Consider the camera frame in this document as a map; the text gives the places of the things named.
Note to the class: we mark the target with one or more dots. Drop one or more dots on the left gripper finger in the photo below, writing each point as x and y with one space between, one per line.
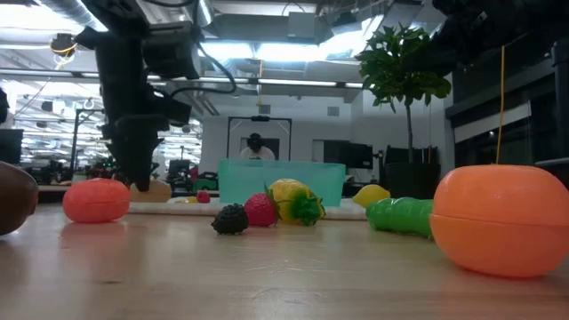
131 151
155 140

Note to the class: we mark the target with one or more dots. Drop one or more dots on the tan toy potato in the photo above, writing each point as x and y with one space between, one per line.
160 194

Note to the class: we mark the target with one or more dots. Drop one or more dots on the orange ridged toy mandarin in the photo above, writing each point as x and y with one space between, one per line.
95 200

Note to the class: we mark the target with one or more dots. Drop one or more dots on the small yellow toy banana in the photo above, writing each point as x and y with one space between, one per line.
186 200

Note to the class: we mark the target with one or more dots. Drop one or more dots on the pink red toy fruit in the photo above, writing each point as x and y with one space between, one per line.
203 197

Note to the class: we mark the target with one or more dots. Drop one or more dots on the brown toy kiwi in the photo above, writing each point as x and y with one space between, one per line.
15 200

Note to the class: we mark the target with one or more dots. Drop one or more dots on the red toy strawberry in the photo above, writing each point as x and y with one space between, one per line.
260 211

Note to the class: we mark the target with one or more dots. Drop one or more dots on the yellow toy pineapple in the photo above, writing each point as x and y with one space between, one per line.
289 200

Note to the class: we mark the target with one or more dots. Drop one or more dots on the yellow toy lemon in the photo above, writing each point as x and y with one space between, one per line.
371 194

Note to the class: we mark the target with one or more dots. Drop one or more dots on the green toy cucumber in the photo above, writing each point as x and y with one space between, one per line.
400 215

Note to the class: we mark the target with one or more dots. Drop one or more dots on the orange toy orange green stem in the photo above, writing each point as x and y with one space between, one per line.
498 222

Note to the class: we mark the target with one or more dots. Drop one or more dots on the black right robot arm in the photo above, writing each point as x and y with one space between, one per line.
489 26

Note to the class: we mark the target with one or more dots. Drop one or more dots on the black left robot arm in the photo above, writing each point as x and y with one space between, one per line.
115 13

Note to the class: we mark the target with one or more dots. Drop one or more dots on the teal translucent tupperware container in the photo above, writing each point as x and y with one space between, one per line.
249 178

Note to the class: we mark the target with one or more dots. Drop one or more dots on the green crate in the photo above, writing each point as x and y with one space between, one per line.
205 185

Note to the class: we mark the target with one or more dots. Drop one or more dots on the white checkered cloth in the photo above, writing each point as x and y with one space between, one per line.
178 208

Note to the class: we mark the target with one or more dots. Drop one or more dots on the person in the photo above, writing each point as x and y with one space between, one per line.
257 153

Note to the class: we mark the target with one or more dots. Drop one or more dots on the black toy blackberry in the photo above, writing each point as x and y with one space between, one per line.
230 220

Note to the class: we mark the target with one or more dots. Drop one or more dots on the long ceiling light bar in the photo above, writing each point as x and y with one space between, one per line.
289 82

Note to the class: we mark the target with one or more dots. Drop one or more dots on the green plant in black pot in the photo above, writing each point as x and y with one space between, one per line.
400 66

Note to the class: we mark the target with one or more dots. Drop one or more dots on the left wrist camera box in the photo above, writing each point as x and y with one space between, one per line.
173 111

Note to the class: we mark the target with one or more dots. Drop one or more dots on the black metal frame rig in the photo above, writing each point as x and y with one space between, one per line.
75 146
260 118

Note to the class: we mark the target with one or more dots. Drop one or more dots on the silver round ceiling duct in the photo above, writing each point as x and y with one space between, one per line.
205 11

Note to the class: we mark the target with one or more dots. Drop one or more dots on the grey rectangular ceiling duct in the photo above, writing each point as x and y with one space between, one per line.
302 24

